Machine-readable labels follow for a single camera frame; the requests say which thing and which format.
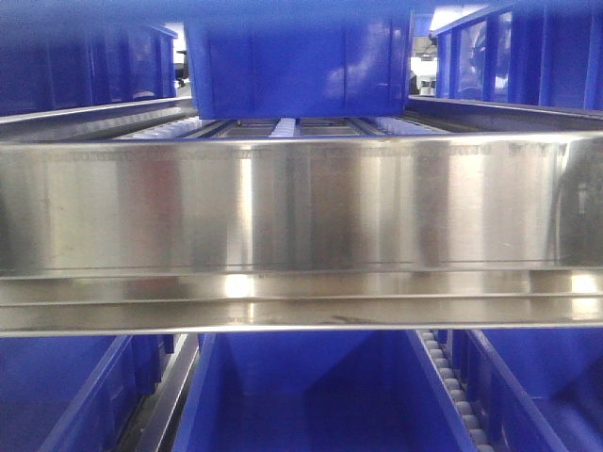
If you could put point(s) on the blue plastic bin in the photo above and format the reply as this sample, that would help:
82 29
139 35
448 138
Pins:
299 59

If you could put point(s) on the lower middle blue bin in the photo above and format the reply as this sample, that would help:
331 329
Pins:
318 391

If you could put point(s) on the lower left metal divider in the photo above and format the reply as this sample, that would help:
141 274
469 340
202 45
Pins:
155 422

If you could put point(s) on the lower right roller track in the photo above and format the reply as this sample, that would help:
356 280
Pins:
455 390

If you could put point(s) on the lower right blue bin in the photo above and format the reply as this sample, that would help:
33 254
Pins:
533 389

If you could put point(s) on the upper right blue bin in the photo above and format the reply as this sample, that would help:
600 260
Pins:
546 53

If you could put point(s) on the lower left blue bin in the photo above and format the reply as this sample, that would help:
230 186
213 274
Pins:
76 393

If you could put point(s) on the upper left blue bin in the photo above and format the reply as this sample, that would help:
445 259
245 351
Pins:
67 54

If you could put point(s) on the stainless steel shelf rail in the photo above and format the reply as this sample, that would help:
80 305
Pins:
301 234

